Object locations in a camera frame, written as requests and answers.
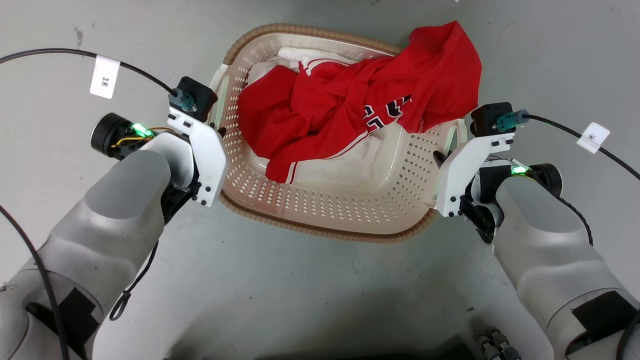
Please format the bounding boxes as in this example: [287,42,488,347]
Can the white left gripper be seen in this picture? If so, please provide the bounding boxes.
[167,106,229,208]

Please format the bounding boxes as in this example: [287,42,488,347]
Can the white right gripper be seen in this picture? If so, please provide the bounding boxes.
[432,132,516,219]

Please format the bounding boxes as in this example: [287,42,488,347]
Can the beige perforated laundry basket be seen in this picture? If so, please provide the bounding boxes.
[209,23,469,244]

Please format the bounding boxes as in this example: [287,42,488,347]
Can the red sports jersey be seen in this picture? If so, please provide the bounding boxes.
[237,20,483,184]

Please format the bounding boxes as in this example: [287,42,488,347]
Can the white paper tag marked 3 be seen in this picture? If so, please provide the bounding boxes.
[89,55,121,100]

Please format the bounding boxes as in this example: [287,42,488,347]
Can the white paper tag with star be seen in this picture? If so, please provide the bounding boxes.
[576,122,611,155]

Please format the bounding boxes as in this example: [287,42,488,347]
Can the black cable with star tag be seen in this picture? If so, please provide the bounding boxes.
[494,110,640,181]

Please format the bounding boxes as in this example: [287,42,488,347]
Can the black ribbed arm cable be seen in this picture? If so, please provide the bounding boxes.
[557,194,595,247]

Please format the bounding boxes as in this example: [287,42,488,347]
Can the thin black looped cable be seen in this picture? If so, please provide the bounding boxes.
[108,240,160,322]

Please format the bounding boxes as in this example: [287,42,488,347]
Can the black cable with 3 tag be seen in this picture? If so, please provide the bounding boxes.
[0,48,196,112]

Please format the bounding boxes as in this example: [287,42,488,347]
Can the grey cable connectors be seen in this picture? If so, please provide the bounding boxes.
[474,326,522,360]

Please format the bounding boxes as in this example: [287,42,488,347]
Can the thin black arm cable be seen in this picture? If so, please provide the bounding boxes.
[0,204,71,360]

